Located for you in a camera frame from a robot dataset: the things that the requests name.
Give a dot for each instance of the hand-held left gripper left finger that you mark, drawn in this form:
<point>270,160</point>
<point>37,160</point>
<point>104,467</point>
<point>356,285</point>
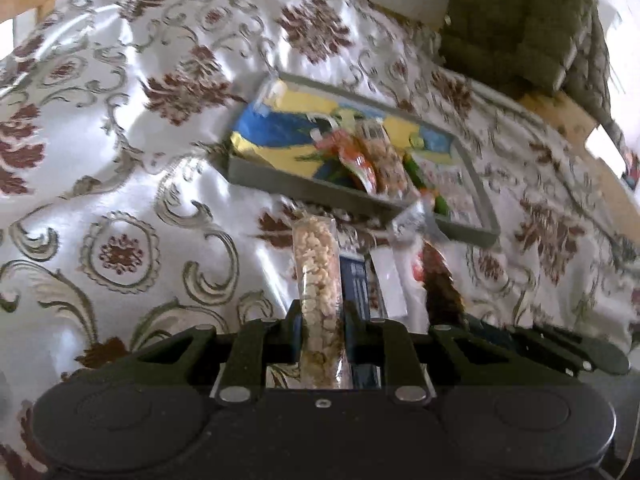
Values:
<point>296,325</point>

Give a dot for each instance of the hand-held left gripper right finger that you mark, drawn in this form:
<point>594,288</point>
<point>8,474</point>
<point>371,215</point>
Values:
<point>351,330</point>

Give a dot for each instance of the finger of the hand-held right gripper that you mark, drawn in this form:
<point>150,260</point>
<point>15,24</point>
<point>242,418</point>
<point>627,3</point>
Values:
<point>575,352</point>

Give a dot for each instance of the clear tube packet of puffs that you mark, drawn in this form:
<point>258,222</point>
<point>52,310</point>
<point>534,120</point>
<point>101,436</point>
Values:
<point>320,270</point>

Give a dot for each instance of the grey rectangular tray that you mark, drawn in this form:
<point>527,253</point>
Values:
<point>300,185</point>

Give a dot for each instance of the green snack packet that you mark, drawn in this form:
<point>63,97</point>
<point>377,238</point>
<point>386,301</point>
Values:
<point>415,172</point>

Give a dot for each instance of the orange snack packet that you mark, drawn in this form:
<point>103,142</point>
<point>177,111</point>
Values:
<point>350,152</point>

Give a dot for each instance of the dark blue snack box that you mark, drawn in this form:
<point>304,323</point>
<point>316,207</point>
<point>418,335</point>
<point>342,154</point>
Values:
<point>356,280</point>

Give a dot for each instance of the plain white packet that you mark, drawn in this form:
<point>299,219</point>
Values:
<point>390,280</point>

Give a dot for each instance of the silver foil packet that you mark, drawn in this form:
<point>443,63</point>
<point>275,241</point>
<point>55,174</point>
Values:
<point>415,220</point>

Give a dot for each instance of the white patterned snack packet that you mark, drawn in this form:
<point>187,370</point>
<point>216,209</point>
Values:
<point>455,190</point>

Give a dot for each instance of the colourful books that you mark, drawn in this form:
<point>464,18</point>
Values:
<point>631,160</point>

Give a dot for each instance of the white shelf board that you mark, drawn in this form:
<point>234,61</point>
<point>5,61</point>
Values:
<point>605,147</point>

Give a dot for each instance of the white floral satin blanket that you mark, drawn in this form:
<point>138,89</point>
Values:
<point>100,160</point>

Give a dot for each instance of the olive quilted jacket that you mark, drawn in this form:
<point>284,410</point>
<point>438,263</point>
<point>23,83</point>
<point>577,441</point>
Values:
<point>515,20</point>

